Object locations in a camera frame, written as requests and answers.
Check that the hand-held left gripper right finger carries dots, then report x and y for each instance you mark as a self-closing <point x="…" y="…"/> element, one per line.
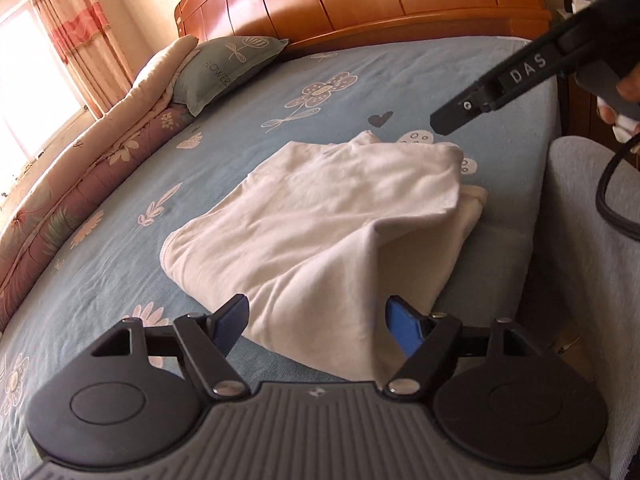
<point x="404" y="327"/>

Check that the pink striped curtain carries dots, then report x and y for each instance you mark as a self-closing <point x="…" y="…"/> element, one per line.
<point x="75" y="25"/>

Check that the white printed sweatshirt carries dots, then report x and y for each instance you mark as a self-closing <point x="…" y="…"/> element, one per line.
<point x="325" y="240"/>

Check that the person's right hand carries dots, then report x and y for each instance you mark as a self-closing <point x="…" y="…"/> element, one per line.
<point x="625" y="110"/>

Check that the folded pink floral quilt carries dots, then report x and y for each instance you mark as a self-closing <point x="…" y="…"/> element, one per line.
<point x="75" y="185"/>

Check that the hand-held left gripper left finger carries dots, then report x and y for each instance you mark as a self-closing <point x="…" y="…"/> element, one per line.
<point x="234" y="321"/>

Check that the grey-green flower pillow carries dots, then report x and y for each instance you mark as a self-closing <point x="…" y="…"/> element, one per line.
<point x="220" y="70"/>

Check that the person's grey trousers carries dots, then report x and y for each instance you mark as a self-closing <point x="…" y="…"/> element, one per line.
<point x="590" y="310"/>

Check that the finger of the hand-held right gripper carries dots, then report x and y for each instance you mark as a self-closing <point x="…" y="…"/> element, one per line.
<point x="457" y="110"/>

